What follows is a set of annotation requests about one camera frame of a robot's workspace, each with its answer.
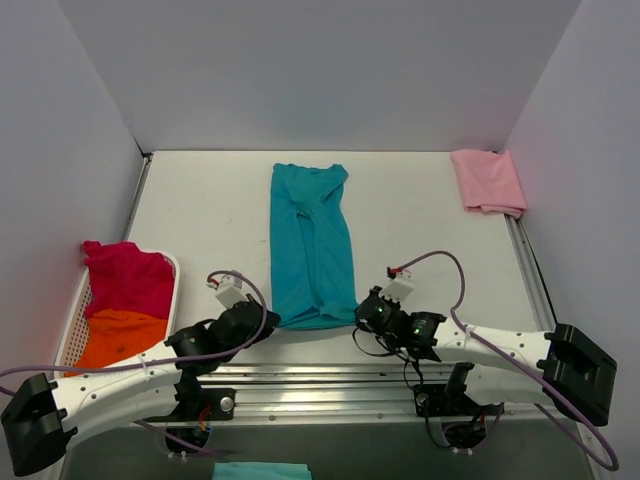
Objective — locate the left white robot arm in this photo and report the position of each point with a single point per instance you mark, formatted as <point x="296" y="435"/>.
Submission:
<point x="46" y="417"/>

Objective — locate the crimson red t-shirt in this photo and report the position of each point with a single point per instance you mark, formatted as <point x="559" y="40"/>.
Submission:
<point x="124" y="278"/>

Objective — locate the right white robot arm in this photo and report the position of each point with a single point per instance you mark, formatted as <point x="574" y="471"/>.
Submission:
<point x="562" y="367"/>

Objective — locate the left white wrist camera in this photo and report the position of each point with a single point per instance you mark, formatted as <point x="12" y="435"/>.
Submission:
<point x="228" y="289"/>

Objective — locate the white perforated basket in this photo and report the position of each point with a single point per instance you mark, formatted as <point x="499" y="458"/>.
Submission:
<point x="76" y="332"/>

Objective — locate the folded pink t-shirt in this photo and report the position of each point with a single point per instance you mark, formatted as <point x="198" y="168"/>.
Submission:
<point x="488" y="182"/>

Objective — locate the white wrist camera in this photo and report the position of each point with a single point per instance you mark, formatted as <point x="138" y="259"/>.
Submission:
<point x="228" y="289"/>
<point x="399" y="288"/>

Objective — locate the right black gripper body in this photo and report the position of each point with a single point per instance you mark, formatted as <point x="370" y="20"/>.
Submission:
<point x="366" y="312"/>

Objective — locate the teal t-shirt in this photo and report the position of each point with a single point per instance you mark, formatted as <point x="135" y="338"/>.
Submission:
<point x="312" y="267"/>

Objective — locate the teal folded cloth bottom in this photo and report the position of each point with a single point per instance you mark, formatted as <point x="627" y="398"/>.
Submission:
<point x="261" y="471"/>

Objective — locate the aluminium mounting rail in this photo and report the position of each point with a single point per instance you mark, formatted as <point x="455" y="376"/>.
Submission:
<point x="333" y="394"/>

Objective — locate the orange t-shirt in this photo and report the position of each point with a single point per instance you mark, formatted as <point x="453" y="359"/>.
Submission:
<point x="115" y="335"/>

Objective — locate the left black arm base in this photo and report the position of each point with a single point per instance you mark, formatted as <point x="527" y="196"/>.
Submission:
<point x="205" y="400"/>

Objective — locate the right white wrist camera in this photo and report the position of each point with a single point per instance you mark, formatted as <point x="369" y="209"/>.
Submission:
<point x="399" y="288"/>

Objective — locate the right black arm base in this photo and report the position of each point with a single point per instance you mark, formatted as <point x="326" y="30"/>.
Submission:
<point x="450" y="399"/>

